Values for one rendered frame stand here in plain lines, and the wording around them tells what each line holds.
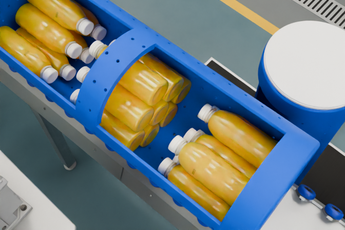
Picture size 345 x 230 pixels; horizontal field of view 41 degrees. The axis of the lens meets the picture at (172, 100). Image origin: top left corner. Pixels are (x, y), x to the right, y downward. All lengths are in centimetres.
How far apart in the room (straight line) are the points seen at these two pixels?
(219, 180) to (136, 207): 120
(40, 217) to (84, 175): 126
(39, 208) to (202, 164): 34
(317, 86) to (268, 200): 44
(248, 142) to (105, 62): 35
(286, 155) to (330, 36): 52
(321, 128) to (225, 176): 42
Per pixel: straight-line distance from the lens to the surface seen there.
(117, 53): 99
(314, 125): 127
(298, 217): 119
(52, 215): 95
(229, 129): 101
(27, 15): 129
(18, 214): 96
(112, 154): 122
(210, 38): 256
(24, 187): 99
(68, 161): 215
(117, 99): 104
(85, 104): 102
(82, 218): 215
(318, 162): 213
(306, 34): 131
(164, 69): 108
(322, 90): 122
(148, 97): 100
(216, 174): 96
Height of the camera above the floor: 204
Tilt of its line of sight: 61 degrees down
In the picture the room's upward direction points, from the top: straight up
